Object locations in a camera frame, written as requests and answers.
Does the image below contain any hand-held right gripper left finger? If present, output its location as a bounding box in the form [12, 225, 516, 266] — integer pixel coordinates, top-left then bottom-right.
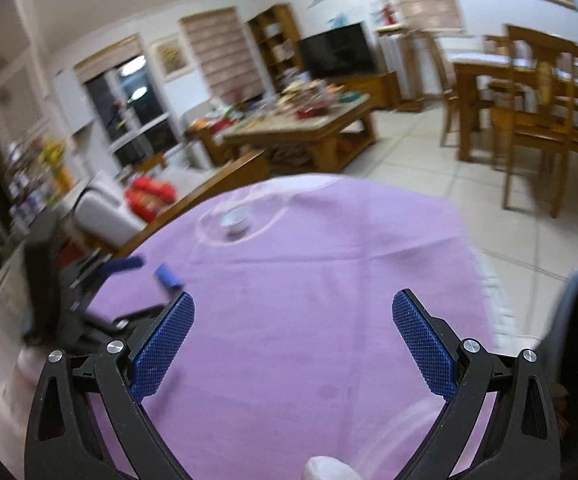
[25, 291, 196, 480]

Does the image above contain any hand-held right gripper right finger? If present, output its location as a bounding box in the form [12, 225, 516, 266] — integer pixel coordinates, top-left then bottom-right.
[392, 288, 564, 480]

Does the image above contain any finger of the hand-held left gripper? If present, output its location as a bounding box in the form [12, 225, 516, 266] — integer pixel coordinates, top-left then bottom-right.
[82, 262, 185, 336]
[70, 255, 146, 297]

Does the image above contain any white sofa cushion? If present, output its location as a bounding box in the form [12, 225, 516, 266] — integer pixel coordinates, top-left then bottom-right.
[76, 187, 140, 251]

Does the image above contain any red snack bag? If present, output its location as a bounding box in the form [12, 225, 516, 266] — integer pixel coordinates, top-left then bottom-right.
[124, 176, 177, 221]

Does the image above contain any white cup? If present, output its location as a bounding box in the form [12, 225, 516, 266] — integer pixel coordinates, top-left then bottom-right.
[220, 208, 252, 235]

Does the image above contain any cluttered display shelf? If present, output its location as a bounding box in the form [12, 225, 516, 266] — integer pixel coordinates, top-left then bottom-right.
[0, 130, 90, 221]

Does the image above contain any yellow flower bunch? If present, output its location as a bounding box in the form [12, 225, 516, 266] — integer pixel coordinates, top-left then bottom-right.
[42, 140, 75, 196]

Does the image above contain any purple tablecloth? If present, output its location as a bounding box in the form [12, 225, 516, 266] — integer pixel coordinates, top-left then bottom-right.
[86, 172, 500, 480]

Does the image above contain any glass balcony door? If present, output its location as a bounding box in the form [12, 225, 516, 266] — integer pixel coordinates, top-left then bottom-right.
[85, 55, 180, 166]

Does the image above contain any white rounded object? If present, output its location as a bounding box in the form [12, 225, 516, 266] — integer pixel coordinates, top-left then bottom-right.
[303, 455, 362, 480]

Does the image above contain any white air conditioner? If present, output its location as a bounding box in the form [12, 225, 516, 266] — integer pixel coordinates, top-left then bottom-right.
[52, 67, 95, 133]

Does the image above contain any wooden coffee table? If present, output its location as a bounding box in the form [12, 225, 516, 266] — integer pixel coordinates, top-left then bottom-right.
[221, 92, 377, 173]

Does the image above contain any small framed yellow picture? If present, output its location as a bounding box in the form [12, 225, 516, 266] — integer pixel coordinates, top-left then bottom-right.
[151, 35, 192, 81]

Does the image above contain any pile of small household items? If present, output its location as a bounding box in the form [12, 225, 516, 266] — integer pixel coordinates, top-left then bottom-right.
[229, 79, 365, 126]

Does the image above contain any wide pink window blind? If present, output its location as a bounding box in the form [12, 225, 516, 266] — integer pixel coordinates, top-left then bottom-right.
[179, 7, 265, 106]

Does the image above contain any wooden dining chair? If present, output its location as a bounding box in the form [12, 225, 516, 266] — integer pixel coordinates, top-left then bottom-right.
[489, 24, 577, 111]
[501, 45, 578, 226]
[421, 30, 462, 148]

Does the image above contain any wooden bookshelf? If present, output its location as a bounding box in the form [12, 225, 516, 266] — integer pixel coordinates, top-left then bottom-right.
[247, 4, 304, 96]

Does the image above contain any wooden television stand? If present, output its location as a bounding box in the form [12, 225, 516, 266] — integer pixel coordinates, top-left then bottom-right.
[339, 71, 400, 111]

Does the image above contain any wooden dining table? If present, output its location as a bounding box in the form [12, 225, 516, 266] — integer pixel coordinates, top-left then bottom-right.
[451, 50, 578, 163]

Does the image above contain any tall wooden plant stand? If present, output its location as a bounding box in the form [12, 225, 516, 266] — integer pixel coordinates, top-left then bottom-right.
[376, 25, 425, 113]

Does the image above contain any black flat television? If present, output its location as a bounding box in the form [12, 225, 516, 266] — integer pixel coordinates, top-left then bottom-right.
[297, 22, 377, 80]

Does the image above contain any red flower vase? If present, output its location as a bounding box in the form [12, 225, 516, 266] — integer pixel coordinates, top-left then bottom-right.
[378, 0, 400, 26]

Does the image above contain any wooden frame sofa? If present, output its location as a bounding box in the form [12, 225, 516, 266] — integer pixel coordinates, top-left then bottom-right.
[72, 147, 270, 256]

